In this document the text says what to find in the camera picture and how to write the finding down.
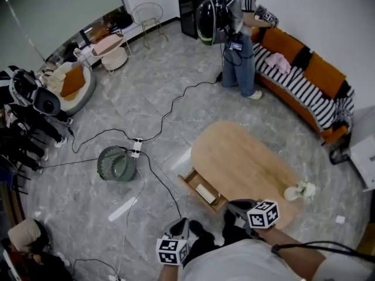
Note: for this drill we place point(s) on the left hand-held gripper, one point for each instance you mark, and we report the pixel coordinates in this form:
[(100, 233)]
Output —
[(170, 250)]

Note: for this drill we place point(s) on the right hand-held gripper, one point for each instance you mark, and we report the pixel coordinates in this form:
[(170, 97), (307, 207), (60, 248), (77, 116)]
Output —
[(263, 215)]

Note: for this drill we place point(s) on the white rectangular box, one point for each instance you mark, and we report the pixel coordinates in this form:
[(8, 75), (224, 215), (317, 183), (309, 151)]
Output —
[(205, 193)]

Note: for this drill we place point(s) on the wooden drawer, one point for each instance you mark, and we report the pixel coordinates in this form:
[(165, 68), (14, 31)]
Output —
[(190, 183)]

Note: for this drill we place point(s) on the person's right forearm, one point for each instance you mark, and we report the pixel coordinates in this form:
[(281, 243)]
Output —
[(293, 250)]

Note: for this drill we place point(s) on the person's left forearm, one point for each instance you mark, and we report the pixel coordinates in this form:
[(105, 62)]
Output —
[(169, 272)]

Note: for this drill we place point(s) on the wooden coffee table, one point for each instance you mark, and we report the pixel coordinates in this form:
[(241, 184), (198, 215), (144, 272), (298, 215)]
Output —
[(234, 157)]

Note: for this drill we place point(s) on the person's left black shoe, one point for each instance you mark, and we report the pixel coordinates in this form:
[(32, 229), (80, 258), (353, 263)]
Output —
[(200, 230)]

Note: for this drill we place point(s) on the person's black shoe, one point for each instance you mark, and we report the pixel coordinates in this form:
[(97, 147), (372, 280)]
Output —
[(230, 227), (200, 230)]

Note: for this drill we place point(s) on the person's right black shoe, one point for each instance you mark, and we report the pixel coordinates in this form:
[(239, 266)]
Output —
[(230, 227)]

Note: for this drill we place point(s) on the person's black trousers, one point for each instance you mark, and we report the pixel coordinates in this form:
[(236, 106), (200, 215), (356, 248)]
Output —
[(211, 241)]

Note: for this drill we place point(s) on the white vase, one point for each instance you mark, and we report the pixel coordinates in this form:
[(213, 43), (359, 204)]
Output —
[(291, 193)]

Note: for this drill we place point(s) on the person's white shirt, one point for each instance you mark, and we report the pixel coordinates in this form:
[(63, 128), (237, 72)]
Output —
[(234, 265)]

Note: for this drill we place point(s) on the green slatted basket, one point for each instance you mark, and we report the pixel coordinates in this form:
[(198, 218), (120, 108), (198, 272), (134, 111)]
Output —
[(117, 165)]

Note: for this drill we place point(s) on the white power strip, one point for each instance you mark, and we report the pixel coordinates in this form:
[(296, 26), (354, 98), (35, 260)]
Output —
[(137, 148)]

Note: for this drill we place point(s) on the white paper sheet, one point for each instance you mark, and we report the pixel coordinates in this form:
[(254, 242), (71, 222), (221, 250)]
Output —
[(340, 219)]

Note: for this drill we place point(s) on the orange sofa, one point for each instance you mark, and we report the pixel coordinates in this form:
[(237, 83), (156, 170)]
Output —
[(293, 98)]

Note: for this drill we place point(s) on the white vanity cabinet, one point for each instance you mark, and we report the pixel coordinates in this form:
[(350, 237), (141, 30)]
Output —
[(364, 157)]

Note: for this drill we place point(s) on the black white striped blanket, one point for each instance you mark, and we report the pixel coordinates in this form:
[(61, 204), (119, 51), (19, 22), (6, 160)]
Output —
[(304, 89)]

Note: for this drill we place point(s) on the pink cloth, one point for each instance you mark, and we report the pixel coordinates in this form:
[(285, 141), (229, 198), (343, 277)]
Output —
[(278, 63)]

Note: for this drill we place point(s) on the orange cushion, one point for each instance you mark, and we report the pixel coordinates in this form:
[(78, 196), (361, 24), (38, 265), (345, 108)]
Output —
[(325, 70), (282, 44)]

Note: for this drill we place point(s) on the beige round armchair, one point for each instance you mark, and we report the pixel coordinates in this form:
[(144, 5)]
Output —
[(85, 98)]

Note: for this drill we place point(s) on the orange square pillow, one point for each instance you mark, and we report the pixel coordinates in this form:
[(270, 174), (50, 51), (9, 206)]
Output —
[(73, 82)]

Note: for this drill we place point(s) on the beige cloth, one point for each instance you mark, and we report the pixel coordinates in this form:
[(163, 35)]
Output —
[(57, 79)]

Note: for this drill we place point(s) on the round cream side table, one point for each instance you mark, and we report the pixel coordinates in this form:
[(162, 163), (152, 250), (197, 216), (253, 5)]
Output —
[(108, 42)]

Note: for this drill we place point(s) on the tall black cabinet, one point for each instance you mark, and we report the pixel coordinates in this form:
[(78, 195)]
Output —
[(193, 7)]

